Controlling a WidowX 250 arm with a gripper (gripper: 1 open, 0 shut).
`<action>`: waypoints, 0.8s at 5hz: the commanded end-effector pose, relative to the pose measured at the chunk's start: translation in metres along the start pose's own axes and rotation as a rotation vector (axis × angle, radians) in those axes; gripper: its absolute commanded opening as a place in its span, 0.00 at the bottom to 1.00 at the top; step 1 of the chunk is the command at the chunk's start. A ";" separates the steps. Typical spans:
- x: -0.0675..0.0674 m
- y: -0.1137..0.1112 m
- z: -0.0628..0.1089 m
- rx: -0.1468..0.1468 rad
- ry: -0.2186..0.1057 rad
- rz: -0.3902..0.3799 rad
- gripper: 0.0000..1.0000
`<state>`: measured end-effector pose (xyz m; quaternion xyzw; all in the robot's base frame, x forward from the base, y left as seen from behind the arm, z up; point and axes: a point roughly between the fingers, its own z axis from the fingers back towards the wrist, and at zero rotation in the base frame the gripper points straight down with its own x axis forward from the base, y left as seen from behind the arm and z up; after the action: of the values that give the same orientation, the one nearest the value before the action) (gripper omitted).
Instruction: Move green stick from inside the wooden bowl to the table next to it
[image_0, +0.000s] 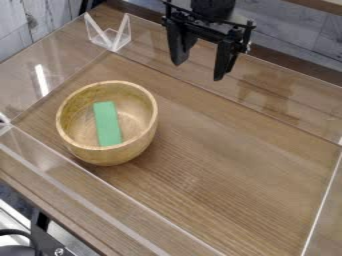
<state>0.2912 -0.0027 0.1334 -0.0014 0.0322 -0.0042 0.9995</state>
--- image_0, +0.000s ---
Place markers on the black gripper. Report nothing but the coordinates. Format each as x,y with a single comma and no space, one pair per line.
212,19

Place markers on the green stick block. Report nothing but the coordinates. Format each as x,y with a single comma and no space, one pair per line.
107,124

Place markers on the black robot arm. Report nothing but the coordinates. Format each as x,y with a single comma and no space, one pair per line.
209,20

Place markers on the wooden bowl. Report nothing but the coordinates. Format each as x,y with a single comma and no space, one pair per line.
138,114

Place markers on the clear acrylic corner bracket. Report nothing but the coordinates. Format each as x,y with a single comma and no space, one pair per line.
111,39

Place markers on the clear acrylic tray wall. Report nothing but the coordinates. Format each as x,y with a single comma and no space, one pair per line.
117,225

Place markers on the black table leg bracket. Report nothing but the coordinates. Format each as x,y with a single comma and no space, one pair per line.
49,245

